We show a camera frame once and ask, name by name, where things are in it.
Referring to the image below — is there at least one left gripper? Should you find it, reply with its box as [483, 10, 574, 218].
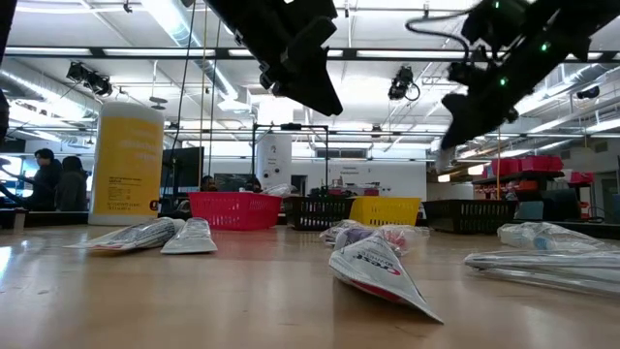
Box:
[202, 0, 344, 118]

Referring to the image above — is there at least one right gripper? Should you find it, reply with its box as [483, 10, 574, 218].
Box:
[440, 47, 540, 151]

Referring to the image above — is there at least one small silver-white toothpaste tube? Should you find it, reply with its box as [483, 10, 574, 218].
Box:
[160, 216, 219, 256]

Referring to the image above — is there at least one printed white toothpaste tube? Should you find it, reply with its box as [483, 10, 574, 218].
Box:
[63, 216, 187, 253]

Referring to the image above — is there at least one dark storage shelf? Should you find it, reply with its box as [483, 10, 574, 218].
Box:
[472, 169, 566, 201]

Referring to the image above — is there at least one white round pillar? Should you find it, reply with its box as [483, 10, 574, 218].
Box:
[255, 133, 294, 188]

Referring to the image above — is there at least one wide black plastic basket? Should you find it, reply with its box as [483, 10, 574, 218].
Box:
[422, 199, 519, 234]

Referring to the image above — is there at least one clear plastic wrapped bundle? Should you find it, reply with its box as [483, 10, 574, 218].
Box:
[263, 183, 298, 198]

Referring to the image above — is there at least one yellow plastic basket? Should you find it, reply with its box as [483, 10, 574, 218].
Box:
[349, 196, 423, 228]

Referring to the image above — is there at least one crumpled clear wrapped toiletry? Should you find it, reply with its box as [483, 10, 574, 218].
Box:
[497, 221, 612, 252]

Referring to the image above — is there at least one red plastic basket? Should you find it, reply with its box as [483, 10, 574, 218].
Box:
[187, 191, 285, 232]

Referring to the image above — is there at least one black monitor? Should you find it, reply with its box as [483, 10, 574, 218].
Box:
[161, 146, 205, 191]

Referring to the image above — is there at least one long clear wrapped toothbrush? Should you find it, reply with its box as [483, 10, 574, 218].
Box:
[462, 247, 620, 297]

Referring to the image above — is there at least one Crest white toothpaste tube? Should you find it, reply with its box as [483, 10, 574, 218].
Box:
[327, 227, 445, 325]

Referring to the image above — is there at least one yellow label wipes canister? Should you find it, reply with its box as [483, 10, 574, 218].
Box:
[88, 100, 166, 227]

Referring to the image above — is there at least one black ceiling spotlight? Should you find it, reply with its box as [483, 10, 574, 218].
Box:
[86, 72, 114, 97]
[66, 61, 91, 83]

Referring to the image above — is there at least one black metal frame stand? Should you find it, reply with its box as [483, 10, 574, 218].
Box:
[250, 122, 331, 195]

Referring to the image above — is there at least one black overhead camera with cable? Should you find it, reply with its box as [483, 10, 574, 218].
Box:
[387, 65, 421, 102]

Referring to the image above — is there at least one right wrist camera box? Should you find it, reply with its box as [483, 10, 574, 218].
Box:
[459, 0, 532, 49]

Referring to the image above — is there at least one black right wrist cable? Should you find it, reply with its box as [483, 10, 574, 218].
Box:
[405, 9, 472, 62]

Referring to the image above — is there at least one small black ceiling camera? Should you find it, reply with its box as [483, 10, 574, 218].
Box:
[574, 84, 602, 101]

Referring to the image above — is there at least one black hanging cable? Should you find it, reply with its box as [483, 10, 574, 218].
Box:
[174, 0, 200, 146]

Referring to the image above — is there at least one black table edge rail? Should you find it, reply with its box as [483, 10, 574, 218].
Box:
[512, 220, 620, 239]
[0, 208, 91, 230]

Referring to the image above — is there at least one black overhead frame bar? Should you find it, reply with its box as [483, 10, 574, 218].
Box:
[4, 46, 620, 63]

